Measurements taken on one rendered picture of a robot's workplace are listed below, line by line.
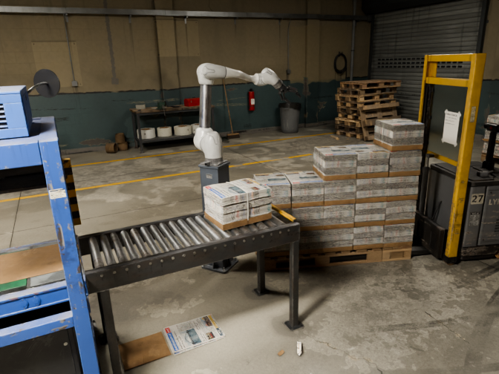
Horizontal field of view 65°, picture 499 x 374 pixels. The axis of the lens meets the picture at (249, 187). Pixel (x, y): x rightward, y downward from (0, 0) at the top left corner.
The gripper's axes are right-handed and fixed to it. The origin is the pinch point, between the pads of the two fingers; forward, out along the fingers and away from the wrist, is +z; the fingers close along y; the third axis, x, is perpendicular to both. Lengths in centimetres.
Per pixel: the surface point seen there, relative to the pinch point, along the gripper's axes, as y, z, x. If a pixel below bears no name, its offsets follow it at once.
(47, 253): -40, -115, -212
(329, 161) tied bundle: 24, 35, -60
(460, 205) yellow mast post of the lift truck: 85, 141, -59
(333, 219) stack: 3, 75, -90
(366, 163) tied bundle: 42, 62, -51
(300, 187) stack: 0, 31, -82
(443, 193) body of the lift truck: 62, 158, -28
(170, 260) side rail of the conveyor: 10, -63, -199
